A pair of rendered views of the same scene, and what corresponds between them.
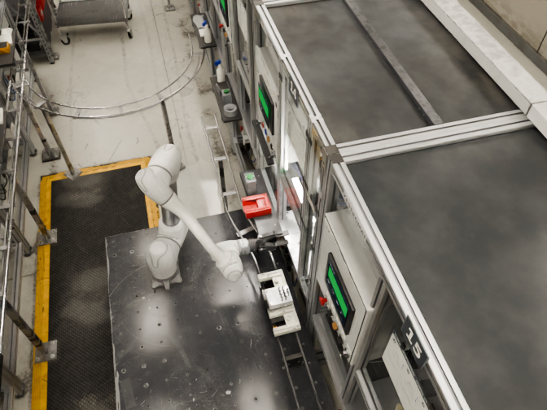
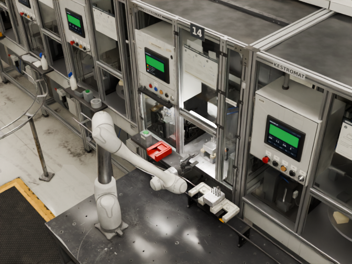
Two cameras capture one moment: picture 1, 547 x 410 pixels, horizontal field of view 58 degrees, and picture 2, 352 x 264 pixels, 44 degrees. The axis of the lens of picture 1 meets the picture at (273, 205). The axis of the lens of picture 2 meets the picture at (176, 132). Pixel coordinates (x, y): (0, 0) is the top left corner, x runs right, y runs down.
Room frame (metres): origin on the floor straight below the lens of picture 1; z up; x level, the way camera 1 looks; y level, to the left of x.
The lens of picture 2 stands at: (-0.53, 1.14, 3.14)
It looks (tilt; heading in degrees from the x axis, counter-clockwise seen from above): 38 degrees down; 334
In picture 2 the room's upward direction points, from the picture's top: 2 degrees counter-clockwise
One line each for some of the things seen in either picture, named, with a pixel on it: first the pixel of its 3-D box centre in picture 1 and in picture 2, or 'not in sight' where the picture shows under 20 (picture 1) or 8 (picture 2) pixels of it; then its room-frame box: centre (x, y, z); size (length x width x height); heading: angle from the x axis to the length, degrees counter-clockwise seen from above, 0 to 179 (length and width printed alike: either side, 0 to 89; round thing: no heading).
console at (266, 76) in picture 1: (288, 102); (167, 62); (2.03, -0.07, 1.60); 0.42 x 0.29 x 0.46; 15
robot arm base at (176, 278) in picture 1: (164, 273); (112, 225); (1.54, 0.65, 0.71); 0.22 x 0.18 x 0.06; 15
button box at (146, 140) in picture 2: (251, 183); (146, 138); (2.03, 0.14, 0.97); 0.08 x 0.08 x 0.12; 15
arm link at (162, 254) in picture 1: (161, 256); (108, 209); (1.57, 0.65, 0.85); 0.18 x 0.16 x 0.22; 167
